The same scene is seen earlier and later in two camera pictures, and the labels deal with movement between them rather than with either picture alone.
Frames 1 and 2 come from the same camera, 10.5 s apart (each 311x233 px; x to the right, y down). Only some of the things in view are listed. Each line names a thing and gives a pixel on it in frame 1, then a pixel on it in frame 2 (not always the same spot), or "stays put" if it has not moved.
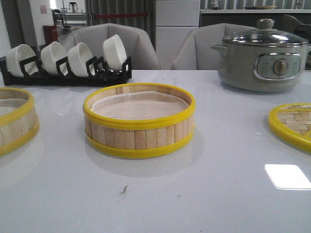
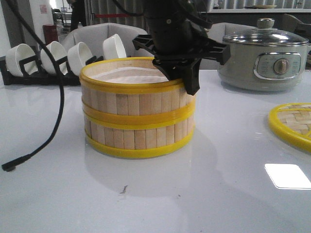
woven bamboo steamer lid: (292, 123) stays put
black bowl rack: (98, 73) stays put
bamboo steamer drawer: (19, 122) → (131, 93)
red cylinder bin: (50, 34) stays put
